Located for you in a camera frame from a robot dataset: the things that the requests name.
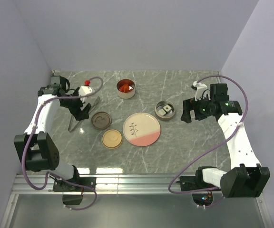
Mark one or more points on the red sausage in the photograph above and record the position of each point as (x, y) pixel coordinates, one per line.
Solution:
(128, 88)

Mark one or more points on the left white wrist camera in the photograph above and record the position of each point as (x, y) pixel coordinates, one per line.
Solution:
(84, 90)

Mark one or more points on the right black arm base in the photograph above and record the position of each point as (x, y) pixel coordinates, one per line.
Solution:
(189, 183)

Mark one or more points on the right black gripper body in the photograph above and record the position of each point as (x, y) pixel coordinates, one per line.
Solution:
(202, 109)

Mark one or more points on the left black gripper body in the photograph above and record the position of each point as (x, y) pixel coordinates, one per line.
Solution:
(74, 105)

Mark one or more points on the right round metal tin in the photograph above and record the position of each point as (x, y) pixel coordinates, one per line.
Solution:
(169, 115)

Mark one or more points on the back round metal tin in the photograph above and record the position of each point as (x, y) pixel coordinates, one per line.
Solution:
(126, 95)

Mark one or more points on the aluminium rail frame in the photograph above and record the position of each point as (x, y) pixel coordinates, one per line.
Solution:
(130, 201)

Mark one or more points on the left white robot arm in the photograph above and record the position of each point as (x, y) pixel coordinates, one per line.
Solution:
(35, 148)

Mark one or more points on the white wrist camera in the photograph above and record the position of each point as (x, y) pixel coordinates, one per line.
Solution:
(202, 91)
(84, 90)

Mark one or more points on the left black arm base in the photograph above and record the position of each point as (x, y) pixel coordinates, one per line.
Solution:
(73, 190)

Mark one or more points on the sushi roll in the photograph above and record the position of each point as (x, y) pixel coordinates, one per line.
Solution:
(167, 108)
(162, 112)

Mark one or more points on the orange carrot piece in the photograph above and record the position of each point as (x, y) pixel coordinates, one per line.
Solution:
(122, 88)

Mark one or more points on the dark brown round lid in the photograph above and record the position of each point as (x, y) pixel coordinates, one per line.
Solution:
(101, 120)

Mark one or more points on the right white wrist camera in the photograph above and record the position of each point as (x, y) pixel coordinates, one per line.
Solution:
(202, 91)

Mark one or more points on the pink white round plate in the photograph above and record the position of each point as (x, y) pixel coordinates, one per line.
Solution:
(141, 129)

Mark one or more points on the tan round lid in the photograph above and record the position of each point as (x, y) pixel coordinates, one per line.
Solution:
(112, 139)

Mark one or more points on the round metal tin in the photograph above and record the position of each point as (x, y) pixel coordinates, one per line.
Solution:
(169, 115)
(126, 95)

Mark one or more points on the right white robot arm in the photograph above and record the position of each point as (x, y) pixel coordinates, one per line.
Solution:
(247, 177)

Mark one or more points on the metal tongs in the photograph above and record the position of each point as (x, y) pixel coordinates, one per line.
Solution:
(72, 128)

